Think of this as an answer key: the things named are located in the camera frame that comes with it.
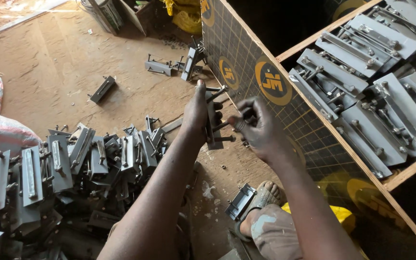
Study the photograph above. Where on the person's left hand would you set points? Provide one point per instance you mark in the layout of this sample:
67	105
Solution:
195	115

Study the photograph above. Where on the person's right hand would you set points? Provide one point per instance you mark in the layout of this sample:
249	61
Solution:
264	135

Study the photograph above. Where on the grey metal bracket with bolts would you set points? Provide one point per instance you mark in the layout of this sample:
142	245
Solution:
213	139

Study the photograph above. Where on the person's foot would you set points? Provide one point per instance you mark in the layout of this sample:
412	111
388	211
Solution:
265	195

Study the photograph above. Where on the grey sandal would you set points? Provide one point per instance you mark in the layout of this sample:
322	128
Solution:
262	200

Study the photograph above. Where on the wooden box with grid panel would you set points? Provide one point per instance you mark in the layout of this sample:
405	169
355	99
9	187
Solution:
251	68

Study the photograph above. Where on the person's grey trouser leg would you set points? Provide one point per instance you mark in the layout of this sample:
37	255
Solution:
276	233

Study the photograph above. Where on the yellow woven sack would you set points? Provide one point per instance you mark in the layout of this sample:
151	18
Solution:
188	14

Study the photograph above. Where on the boxed heap of grey brackets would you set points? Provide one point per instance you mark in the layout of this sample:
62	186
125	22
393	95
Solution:
367	97

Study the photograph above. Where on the yellow plastic bag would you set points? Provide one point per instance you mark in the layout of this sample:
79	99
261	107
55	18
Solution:
341	215

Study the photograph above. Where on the brown cardboard piece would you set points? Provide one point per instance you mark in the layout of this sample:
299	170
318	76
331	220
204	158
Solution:
134	16

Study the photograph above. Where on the pile of grey metal brackets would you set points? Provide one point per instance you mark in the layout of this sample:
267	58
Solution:
67	173

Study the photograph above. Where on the single grey metal bracket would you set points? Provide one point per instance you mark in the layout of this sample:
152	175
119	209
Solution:
239	202
102	89
190	64
158	67

